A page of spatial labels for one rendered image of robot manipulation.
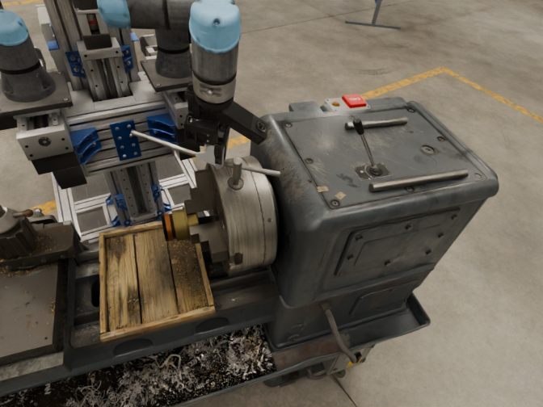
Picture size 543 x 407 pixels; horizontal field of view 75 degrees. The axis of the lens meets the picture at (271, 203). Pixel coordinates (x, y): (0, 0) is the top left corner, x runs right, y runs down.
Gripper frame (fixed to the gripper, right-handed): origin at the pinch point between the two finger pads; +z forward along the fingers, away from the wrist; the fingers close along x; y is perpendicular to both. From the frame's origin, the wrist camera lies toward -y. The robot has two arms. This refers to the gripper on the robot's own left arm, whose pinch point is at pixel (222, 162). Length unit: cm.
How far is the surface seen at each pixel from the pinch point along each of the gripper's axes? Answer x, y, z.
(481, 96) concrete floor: -294, -234, 164
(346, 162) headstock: -11.6, -30.5, 4.3
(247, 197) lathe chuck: 3.1, -7.1, 7.2
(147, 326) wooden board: 30.4, 12.4, 36.3
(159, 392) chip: 43, 9, 67
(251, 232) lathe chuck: 9.9, -9.7, 11.7
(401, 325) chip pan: 7, -75, 70
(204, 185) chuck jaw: -2.5, 4.8, 13.9
